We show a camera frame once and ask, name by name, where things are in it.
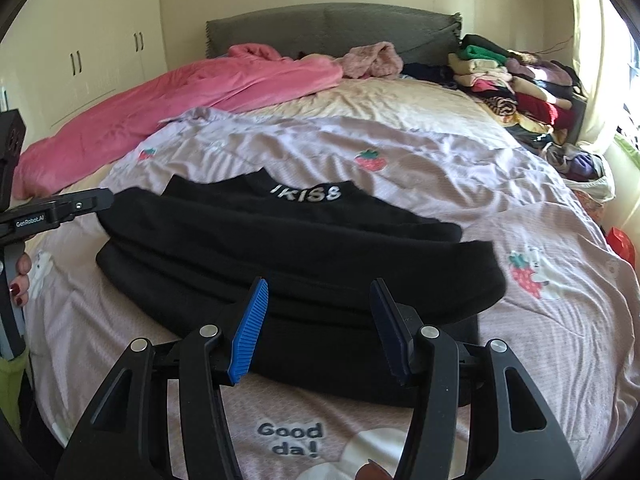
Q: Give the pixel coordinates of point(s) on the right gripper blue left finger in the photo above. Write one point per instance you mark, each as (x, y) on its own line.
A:
(124, 434)

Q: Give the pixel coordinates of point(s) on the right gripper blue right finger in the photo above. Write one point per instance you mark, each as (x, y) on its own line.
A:
(513, 432)

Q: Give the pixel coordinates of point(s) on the black sweatshirt with orange print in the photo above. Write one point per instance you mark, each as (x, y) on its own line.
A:
(186, 255)

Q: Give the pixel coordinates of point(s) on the pile of folded clothes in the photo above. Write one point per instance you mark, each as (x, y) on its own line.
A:
(537, 101)

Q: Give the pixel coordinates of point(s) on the left hand red nails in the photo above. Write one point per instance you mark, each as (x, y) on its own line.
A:
(20, 284)

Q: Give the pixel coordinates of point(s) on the pink fleece blanket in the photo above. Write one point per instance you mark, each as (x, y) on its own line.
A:
(248, 77)

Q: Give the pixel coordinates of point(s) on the pink patterned duvet cover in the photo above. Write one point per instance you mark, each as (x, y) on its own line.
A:
(571, 310)

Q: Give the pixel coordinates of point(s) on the green garment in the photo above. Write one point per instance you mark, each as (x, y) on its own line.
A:
(11, 376)

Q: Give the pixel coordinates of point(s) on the red plastic bag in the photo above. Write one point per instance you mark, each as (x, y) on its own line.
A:
(622, 245)

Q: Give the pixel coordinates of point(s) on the purple and white underwear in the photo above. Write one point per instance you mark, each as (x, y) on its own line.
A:
(581, 170)

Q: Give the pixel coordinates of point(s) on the dusty pink fluffy garment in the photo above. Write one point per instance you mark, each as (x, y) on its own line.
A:
(378, 60)

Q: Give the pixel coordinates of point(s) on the dark green headboard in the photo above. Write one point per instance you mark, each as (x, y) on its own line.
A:
(418, 36)

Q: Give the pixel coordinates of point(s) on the white window curtain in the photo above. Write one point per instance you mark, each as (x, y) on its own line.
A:
(606, 59)

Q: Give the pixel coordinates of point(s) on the cream wardrobe with black handles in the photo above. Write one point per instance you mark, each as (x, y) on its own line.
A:
(60, 57)

